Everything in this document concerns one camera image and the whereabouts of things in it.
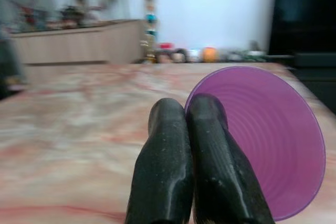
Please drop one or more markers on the black television screen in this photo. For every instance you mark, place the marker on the black television screen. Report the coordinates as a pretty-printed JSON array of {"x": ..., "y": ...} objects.
[{"x": 302, "y": 16}]

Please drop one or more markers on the light wooden sideboard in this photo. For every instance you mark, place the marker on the light wooden sideboard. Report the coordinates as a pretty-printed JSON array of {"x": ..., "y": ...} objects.
[{"x": 76, "y": 41}]

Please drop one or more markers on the purple translucent plastic cup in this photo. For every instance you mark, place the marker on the purple translucent plastic cup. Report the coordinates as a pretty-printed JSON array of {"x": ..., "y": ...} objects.
[{"x": 265, "y": 134}]

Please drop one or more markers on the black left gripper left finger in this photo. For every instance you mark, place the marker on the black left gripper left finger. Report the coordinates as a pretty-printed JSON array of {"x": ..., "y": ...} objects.
[{"x": 162, "y": 161}]

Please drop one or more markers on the red plush toy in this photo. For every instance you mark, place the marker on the red plush toy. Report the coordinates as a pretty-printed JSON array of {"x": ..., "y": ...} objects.
[{"x": 166, "y": 46}]

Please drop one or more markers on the dark figurine cluster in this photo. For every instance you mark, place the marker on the dark figurine cluster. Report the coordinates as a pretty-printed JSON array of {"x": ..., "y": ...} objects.
[{"x": 72, "y": 15}]

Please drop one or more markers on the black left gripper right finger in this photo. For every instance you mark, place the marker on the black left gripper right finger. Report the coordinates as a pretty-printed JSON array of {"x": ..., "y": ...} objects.
[{"x": 220, "y": 166}]

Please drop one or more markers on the tall colourful toy stack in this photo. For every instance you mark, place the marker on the tall colourful toy stack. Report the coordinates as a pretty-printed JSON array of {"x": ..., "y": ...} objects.
[{"x": 150, "y": 27}]

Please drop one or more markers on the orange round toy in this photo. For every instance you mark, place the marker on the orange round toy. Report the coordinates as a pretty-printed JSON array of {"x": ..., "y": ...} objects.
[{"x": 210, "y": 54}]

